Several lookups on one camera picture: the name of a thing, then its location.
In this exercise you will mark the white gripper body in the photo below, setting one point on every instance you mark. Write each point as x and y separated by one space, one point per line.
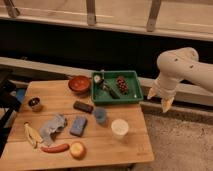
165 88

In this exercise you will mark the yellow-red apple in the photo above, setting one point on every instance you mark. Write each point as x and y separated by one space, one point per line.
77 150

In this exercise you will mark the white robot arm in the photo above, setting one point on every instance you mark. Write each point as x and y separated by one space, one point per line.
175 66

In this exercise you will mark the green plastic tray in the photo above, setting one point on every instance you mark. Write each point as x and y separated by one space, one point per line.
100 97

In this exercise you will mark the grey-blue crumpled cloth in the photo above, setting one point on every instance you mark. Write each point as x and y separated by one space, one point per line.
55 125

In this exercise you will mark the small blue-grey cup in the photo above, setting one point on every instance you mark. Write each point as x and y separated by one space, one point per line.
100 115

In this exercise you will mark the red sausage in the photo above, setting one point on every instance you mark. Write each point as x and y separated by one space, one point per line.
56 149

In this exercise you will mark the black rectangular block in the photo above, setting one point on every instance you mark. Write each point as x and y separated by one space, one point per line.
83 107

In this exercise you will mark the banana peel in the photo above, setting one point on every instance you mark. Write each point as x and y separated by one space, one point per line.
32 135

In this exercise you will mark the dark red grape bunch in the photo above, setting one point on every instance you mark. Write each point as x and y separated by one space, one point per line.
122 85

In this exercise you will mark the blue sponge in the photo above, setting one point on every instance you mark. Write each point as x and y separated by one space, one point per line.
78 126

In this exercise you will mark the black chair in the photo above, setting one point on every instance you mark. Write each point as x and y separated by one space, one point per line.
7 100

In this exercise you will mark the red-brown bowl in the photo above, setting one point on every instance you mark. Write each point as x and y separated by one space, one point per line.
79 84

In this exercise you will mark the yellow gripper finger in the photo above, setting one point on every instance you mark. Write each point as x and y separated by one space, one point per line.
151 93
166 104

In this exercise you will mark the white plastic cup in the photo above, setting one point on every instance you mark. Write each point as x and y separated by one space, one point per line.
120 128

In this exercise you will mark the small dark cup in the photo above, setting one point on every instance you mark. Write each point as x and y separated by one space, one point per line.
35 104

